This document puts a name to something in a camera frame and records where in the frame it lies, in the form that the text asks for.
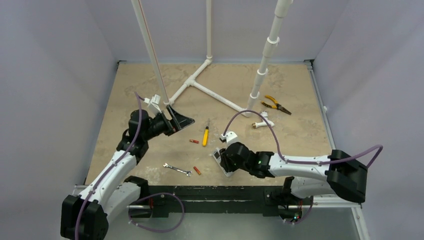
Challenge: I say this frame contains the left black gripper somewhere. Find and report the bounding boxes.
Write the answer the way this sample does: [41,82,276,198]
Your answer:
[142,105,194,142]

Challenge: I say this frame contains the white remote control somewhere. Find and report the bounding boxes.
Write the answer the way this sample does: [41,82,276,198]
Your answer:
[211,147,234,178]

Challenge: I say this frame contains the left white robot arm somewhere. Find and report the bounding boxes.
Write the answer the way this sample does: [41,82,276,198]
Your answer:
[60,106,195,240]

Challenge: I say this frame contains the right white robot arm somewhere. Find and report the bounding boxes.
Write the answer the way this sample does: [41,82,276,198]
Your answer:
[212,142,368,204]

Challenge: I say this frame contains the red battery near wrench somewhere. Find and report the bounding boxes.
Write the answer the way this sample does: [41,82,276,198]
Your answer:
[193,166,202,176]

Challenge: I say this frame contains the white plastic faucet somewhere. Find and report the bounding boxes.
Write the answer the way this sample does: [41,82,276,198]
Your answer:
[252,111,275,129]

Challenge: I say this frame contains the silver open-end wrench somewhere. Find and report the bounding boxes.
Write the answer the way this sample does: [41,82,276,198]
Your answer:
[163,163,192,177]

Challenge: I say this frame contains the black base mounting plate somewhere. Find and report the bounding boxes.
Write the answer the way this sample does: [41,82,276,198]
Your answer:
[126,185,313,218]

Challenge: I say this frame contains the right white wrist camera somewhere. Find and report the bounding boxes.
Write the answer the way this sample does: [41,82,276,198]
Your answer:
[219,131,239,146]

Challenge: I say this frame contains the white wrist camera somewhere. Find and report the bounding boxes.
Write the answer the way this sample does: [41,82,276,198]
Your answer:
[219,131,239,146]
[143,94,162,116]

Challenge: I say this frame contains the yellow handled screwdriver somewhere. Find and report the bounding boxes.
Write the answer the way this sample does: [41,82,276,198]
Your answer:
[202,119,210,147]

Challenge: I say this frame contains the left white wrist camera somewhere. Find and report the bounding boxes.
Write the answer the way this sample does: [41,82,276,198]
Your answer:
[143,94,162,116]

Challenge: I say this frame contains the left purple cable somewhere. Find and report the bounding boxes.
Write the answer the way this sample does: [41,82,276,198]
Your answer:
[74,91,185,240]

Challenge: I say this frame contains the yellow handled pliers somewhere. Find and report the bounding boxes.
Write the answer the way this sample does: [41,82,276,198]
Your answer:
[260,95,292,115]

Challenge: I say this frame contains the white PVC pipe frame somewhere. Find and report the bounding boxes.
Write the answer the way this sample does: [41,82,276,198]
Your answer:
[131,0,293,112]

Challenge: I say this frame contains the aluminium rail frame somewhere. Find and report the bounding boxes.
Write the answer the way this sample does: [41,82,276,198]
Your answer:
[62,59,370,240]

